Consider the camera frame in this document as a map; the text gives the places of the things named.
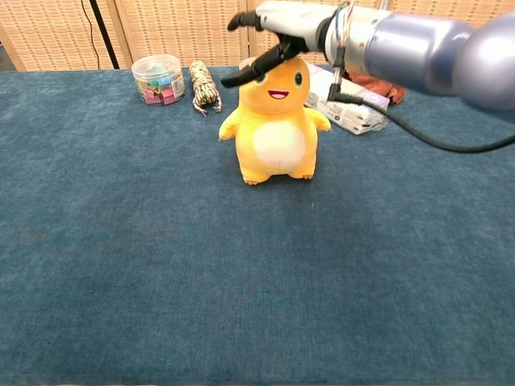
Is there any round container behind plush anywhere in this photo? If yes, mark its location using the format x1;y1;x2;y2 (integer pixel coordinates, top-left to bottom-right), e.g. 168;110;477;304
238;56;258;79

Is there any white tissue pack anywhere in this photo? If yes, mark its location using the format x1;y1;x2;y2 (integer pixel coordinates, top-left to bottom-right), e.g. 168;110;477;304
303;64;391;136

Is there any yellow plush dinosaur toy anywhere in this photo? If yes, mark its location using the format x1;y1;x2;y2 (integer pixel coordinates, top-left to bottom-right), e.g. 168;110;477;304
218;55;332;187

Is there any braided rope bundle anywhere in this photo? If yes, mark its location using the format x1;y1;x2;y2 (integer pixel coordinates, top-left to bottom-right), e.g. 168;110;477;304
188;60;223;118

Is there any black stand pole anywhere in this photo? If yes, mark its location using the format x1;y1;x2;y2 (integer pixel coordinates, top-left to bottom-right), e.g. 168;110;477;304
89;0;122;70

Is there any brown cloth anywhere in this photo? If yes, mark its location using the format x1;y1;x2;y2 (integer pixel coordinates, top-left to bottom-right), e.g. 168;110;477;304
344;70;407;105

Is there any blue table cloth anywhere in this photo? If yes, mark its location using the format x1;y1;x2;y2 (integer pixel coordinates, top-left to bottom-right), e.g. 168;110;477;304
0;62;515;386

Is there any thin black hanging cable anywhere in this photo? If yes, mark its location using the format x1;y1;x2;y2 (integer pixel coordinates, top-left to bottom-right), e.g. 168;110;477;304
80;0;101;70

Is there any woven bamboo folding screen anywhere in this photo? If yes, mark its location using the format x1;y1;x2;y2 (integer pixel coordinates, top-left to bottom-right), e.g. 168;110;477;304
0;0;515;72

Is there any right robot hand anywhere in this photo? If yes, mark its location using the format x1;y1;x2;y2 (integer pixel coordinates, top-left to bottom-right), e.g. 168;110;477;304
220;0;343;88

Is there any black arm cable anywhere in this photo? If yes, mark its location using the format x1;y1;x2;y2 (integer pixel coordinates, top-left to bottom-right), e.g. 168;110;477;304
326;47;515;154

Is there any clear jar of coloured blocks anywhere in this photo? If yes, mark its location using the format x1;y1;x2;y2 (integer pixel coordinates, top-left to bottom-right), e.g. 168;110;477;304
130;54;187;106

